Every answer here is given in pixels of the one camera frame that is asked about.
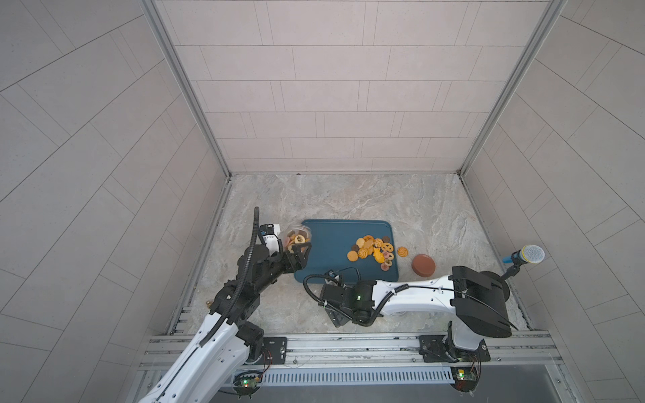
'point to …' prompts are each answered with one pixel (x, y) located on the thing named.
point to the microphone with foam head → (528, 253)
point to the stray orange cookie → (402, 251)
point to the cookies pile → (382, 250)
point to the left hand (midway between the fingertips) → (305, 245)
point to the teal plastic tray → (331, 239)
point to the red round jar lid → (423, 265)
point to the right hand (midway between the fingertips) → (340, 312)
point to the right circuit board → (466, 378)
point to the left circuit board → (247, 383)
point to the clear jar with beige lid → (295, 235)
